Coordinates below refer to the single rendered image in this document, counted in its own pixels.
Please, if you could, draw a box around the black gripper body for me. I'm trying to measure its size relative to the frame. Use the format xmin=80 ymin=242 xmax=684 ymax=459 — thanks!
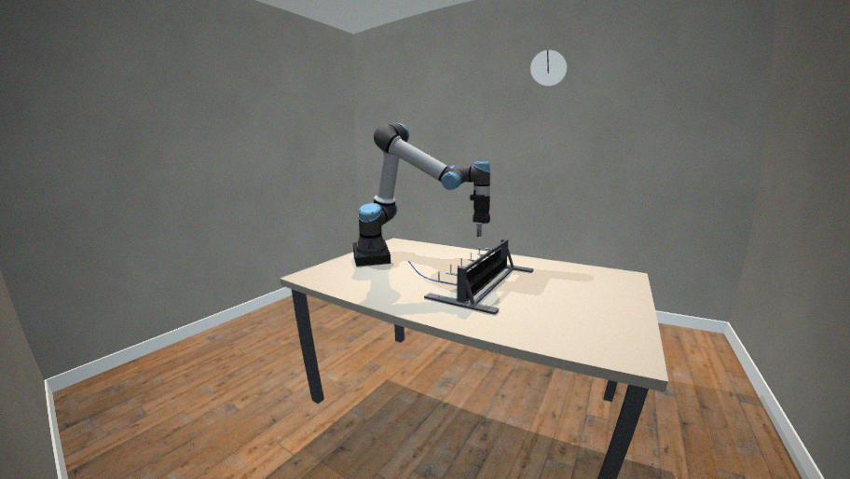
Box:
xmin=470 ymin=186 xmax=490 ymax=224

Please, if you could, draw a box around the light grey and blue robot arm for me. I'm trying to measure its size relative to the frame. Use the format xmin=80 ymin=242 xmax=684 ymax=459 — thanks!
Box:
xmin=357 ymin=123 xmax=490 ymax=255

